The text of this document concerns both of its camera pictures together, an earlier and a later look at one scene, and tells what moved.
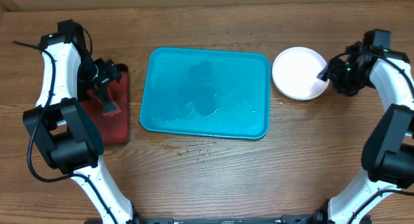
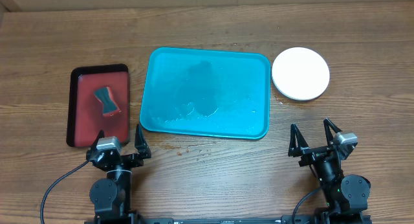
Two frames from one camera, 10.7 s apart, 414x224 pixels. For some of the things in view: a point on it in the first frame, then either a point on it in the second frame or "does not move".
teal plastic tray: x=207 y=92 does not move
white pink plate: x=294 y=74 does not move
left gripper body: x=99 y=72 to x=127 y=162
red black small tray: x=116 y=127 does not move
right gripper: x=332 y=73 to x=297 y=147
